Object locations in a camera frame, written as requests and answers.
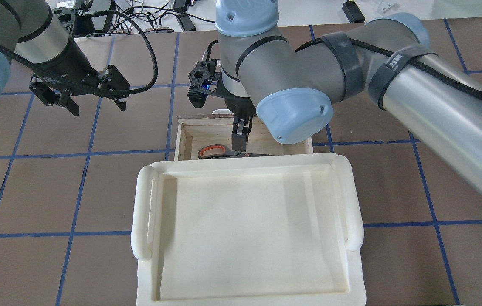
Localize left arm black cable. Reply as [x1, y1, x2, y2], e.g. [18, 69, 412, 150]
[0, 9, 159, 96]

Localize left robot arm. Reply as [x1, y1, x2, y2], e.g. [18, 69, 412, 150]
[0, 0, 130, 116]

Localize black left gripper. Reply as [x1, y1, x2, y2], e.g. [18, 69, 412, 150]
[29, 42, 130, 116]

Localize wooden drawer white handle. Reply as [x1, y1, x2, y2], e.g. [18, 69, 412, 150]
[174, 114, 314, 161]

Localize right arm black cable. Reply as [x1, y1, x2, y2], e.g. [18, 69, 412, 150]
[307, 36, 482, 112]

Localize orange grey scissors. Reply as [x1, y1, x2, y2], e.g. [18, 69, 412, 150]
[198, 144, 271, 159]

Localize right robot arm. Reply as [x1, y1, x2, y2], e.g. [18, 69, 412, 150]
[215, 0, 482, 195]

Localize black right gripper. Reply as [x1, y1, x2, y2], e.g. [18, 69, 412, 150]
[225, 98, 256, 152]

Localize white plastic tray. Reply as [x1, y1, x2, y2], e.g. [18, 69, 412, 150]
[131, 153, 367, 306]

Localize black power brick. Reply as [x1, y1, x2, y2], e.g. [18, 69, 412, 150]
[342, 0, 365, 23]

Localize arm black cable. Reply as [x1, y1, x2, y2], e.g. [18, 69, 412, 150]
[0, 9, 159, 96]
[307, 36, 482, 112]

